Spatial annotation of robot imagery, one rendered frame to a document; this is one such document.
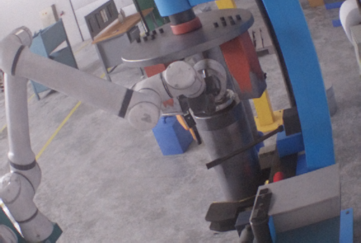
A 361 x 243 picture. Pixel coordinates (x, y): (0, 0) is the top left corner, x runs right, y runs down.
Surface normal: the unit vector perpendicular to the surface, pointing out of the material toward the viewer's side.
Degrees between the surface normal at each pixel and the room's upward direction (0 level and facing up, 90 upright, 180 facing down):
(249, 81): 90
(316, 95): 90
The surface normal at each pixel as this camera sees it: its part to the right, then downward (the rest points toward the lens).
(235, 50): -0.47, 0.48
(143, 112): 0.06, 0.27
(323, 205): -0.26, 0.44
